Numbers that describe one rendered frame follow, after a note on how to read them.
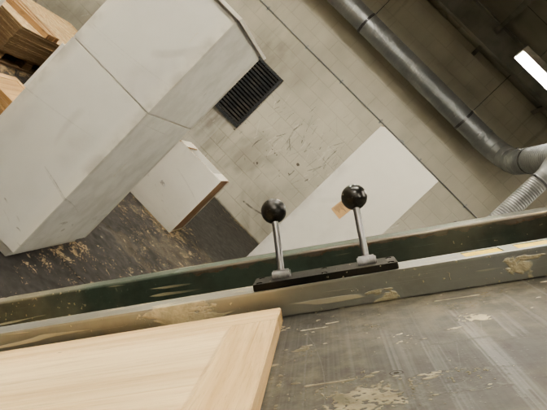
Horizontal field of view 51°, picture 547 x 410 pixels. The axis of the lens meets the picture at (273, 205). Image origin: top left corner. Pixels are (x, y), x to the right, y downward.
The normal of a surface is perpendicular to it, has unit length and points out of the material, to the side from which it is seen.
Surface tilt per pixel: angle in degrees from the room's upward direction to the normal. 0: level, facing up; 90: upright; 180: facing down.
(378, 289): 90
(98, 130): 90
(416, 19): 90
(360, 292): 90
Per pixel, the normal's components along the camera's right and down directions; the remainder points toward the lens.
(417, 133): -0.11, 0.04
